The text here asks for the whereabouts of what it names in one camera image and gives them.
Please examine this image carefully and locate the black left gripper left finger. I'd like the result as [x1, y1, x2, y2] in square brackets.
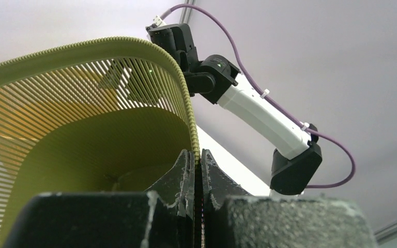
[3, 150, 195, 247]

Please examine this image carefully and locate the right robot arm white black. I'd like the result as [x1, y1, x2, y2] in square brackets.
[100, 24, 323, 195]

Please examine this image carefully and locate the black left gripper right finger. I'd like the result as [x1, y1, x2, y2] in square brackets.
[201, 149, 377, 247]

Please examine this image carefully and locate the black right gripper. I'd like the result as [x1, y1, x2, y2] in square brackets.
[98, 23, 200, 105]

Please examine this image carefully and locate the green slatted bin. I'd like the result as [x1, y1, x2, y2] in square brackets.
[0, 37, 200, 247]

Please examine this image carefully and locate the yellow slatted bin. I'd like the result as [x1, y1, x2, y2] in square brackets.
[0, 67, 120, 169]

